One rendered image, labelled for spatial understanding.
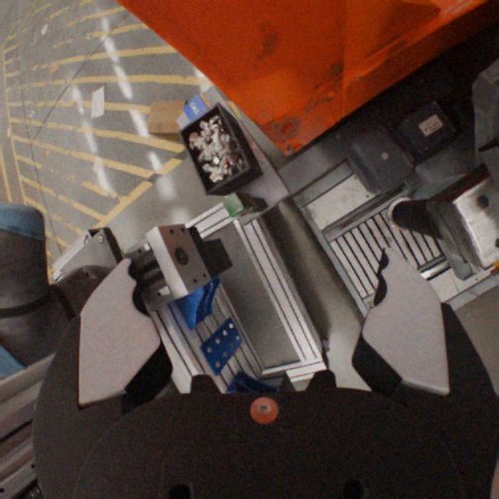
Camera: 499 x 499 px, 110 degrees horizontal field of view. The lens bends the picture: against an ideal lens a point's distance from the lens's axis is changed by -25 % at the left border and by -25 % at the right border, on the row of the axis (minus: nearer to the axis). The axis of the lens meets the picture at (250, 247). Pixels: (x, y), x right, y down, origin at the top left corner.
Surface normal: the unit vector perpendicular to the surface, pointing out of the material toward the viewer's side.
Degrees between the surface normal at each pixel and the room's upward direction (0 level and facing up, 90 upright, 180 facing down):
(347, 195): 0
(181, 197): 0
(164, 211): 0
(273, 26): 90
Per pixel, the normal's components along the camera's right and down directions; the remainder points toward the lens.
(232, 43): 0.53, 0.85
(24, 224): 0.97, 0.17
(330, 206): -0.33, 0.16
